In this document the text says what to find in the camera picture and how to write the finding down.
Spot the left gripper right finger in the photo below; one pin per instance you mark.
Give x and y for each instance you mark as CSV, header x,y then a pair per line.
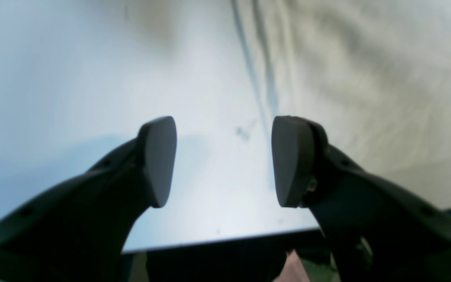
x,y
376,230

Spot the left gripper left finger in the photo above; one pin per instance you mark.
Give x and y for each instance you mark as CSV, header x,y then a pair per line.
x,y
76,230

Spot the white printed T-shirt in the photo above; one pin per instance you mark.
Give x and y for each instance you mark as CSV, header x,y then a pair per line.
x,y
376,74

